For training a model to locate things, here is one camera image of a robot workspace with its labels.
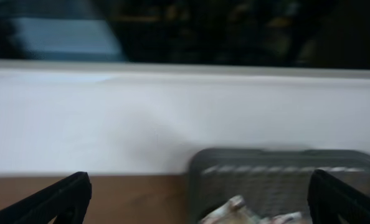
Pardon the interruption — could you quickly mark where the grey plastic basket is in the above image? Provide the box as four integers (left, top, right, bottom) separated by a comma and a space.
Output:
188, 149, 370, 223

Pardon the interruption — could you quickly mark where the Panifee snack bag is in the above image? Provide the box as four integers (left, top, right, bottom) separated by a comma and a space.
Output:
267, 212, 308, 224
199, 195, 264, 224

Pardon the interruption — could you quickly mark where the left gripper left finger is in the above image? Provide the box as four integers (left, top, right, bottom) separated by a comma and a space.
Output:
0, 172, 92, 224

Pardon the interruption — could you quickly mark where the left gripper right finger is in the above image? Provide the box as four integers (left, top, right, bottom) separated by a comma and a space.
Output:
307, 169, 370, 224

